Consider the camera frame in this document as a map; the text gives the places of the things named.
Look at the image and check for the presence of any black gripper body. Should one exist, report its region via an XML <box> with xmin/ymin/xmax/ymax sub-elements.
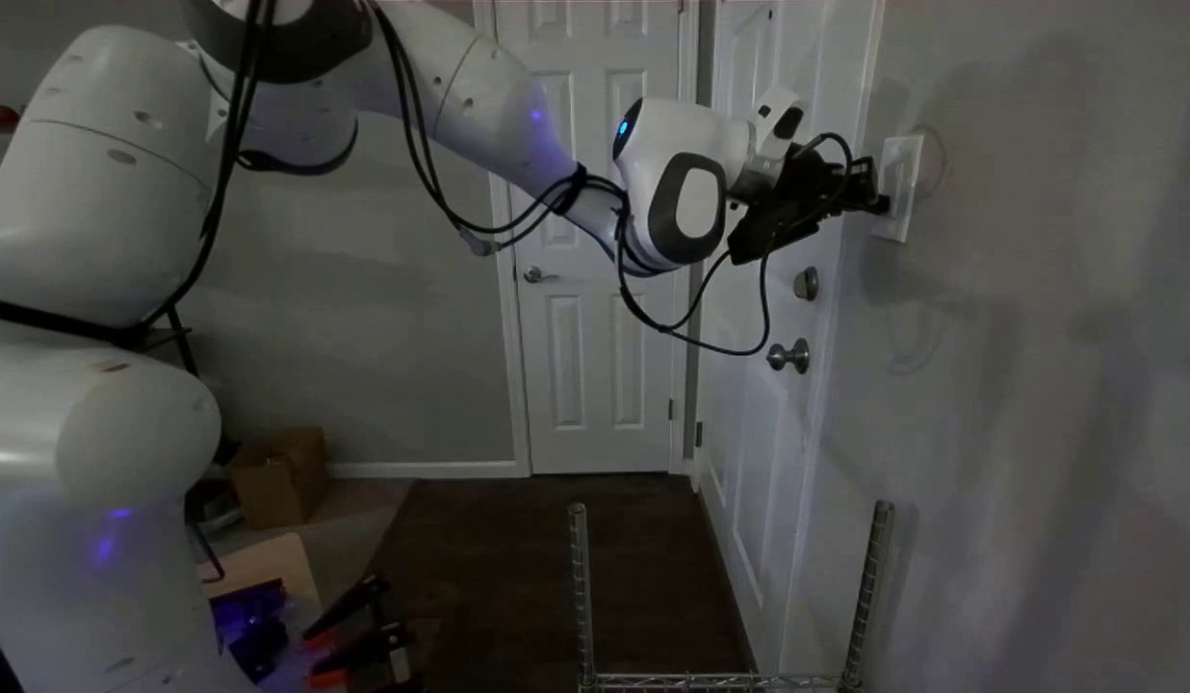
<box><xmin>759</xmin><ymin>140</ymin><xmax>873</xmax><ymax>235</ymax></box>

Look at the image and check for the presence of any white door with deadbolt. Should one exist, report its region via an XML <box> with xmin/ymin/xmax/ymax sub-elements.
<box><xmin>689</xmin><ymin>0</ymin><xmax>886</xmax><ymax>679</ymax></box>

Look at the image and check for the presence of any white panel closet door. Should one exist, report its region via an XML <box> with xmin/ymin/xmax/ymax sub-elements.
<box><xmin>492</xmin><ymin>0</ymin><xmax>702</xmax><ymax>477</ymax></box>

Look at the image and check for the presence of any small brown cardboard box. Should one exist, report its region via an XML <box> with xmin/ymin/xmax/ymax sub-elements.
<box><xmin>225</xmin><ymin>428</ymin><xmax>331</xmax><ymax>532</ymax></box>

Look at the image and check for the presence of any black and red clutter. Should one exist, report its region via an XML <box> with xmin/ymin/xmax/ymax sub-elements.
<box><xmin>293</xmin><ymin>570</ymin><xmax>425</xmax><ymax>693</ymax></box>

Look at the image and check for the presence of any large tan cardboard box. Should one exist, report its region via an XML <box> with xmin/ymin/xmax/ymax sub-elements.
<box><xmin>195</xmin><ymin>526</ymin><xmax>322</xmax><ymax>631</ymax></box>

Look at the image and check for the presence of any purple lit box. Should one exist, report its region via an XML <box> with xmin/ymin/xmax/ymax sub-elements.
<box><xmin>205</xmin><ymin>577</ymin><xmax>302</xmax><ymax>686</ymax></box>

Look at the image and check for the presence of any white wall light switch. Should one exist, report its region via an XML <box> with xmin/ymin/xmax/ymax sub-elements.
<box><xmin>872</xmin><ymin>128</ymin><xmax>927</xmax><ymax>245</ymax></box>

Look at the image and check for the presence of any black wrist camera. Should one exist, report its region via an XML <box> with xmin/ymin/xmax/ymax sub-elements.
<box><xmin>724</xmin><ymin>187</ymin><xmax>818</xmax><ymax>271</ymax></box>

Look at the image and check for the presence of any silver door handle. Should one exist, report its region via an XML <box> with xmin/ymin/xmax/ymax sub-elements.
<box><xmin>762</xmin><ymin>336</ymin><xmax>818</xmax><ymax>382</ymax></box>

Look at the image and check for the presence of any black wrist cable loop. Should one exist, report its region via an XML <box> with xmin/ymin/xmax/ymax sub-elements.
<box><xmin>611</xmin><ymin>128</ymin><xmax>883</xmax><ymax>362</ymax></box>

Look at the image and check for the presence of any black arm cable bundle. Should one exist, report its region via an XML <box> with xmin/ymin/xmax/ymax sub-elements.
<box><xmin>366</xmin><ymin>5</ymin><xmax>633</xmax><ymax>253</ymax></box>

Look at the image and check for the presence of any black shoulder cable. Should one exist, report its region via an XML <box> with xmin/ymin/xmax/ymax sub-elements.
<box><xmin>135</xmin><ymin>0</ymin><xmax>280</xmax><ymax>376</ymax></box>

